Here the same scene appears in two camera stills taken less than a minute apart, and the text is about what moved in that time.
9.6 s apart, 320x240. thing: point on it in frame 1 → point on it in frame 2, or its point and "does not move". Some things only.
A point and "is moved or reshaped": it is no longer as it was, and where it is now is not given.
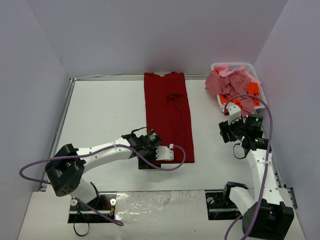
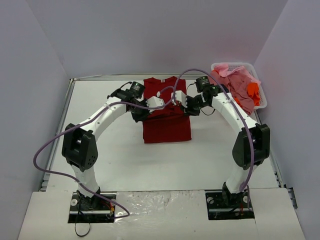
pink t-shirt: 234,81 does not move
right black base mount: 217,209 does not move
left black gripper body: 149,163 → 139,115
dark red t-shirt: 167,112 is moved or reshaped
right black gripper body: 225,130 → 191,109
